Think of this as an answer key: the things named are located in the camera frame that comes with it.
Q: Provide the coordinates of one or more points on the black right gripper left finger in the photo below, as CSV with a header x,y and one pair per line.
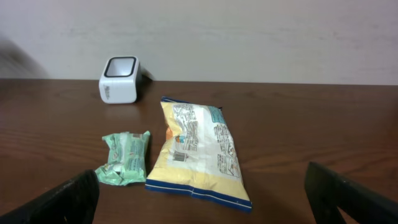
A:
x,y
74,201

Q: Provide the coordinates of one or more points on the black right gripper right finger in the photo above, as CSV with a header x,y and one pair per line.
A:
x,y
328,193

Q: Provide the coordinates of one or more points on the light teal wipes pack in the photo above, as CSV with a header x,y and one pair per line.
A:
x,y
126,162

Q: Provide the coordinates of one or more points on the yellow blue snack bag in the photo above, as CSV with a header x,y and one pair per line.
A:
x,y
198,157

